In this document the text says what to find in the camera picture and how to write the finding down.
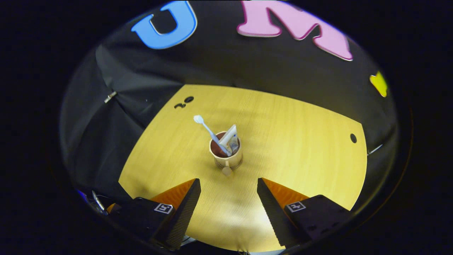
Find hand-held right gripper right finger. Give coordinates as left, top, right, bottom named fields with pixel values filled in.
left=257, top=178, right=352, bottom=248

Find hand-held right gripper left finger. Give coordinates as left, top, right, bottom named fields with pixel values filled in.
left=108, top=178, right=201, bottom=250

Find beige cup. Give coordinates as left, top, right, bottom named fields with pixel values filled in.
left=209, top=131, right=244, bottom=177

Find light blue toothbrush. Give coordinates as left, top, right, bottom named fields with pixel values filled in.
left=193, top=115, right=231, bottom=156

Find white toothpaste tube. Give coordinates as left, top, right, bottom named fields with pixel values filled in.
left=218, top=124, right=240, bottom=155

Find wooden desktop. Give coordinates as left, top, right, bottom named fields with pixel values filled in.
left=118, top=84, right=368, bottom=253

